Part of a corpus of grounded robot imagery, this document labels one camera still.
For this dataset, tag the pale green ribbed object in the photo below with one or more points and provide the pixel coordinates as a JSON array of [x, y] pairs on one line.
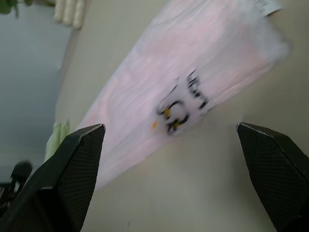
[[56, 140]]

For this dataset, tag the black office chair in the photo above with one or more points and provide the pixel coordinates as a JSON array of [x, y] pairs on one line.
[[12, 183]]

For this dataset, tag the cream ribbed plastic object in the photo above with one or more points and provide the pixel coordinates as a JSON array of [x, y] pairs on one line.
[[68, 13]]

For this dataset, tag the green leafy plant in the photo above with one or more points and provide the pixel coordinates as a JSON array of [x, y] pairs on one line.
[[14, 4]]

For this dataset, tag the pink towel with black print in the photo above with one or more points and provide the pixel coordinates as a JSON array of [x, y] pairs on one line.
[[183, 82]]

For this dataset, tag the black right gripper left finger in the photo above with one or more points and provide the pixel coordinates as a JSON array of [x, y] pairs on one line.
[[60, 183]]

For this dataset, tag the white towel label tag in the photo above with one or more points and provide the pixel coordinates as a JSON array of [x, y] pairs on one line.
[[266, 6]]

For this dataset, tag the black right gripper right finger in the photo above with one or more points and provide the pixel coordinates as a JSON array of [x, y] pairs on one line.
[[277, 174]]

